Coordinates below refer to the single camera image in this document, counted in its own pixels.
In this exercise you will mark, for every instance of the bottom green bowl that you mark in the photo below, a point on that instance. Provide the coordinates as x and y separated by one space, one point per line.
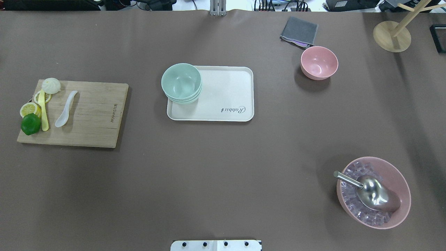
185 101

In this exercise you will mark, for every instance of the cream serving tray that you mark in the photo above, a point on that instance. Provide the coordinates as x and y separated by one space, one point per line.
227 95

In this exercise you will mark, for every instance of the aluminium frame post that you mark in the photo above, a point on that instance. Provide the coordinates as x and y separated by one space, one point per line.
218 8

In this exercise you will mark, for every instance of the grey folded cloth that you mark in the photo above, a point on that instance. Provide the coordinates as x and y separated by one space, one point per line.
299 32

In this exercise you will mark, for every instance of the lemon half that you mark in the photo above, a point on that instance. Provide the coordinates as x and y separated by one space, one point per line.
30 107

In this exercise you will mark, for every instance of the bamboo cutting board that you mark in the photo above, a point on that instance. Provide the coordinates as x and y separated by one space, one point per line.
94 119

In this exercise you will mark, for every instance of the clear ice cubes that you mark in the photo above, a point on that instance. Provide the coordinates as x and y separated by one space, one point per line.
364 214

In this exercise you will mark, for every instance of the large pink bowl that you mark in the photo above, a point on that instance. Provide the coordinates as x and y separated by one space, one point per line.
393 180

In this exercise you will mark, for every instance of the middle green bowl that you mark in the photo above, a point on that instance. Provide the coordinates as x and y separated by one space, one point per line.
200 90

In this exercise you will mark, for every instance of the wooden mug tree stand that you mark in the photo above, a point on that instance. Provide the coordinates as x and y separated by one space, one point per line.
395 37

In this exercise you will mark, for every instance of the yellow plastic spoon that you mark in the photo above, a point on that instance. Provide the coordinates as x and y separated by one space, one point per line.
42 103

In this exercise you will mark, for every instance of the small pink bowl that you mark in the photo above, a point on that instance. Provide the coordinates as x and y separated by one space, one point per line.
318 63

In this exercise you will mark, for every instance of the green bowl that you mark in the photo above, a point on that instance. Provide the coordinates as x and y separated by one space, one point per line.
200 90
181 81
185 101

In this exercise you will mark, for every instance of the green lime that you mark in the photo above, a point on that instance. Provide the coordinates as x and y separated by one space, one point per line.
30 124

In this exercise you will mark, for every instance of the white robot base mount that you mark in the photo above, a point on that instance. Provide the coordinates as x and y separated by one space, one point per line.
217 245

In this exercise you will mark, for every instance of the top green bowl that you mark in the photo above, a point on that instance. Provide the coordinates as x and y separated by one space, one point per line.
181 81

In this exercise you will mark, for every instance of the lemon slice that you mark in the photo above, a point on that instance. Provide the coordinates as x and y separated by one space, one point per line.
47 97

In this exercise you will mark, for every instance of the metal ice scoop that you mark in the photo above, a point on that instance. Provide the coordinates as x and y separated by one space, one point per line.
372 193

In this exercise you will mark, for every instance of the white ceramic spoon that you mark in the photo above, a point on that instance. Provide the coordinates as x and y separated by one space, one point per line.
63 118

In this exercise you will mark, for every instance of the black box at edge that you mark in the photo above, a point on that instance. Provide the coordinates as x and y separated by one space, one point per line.
438 32

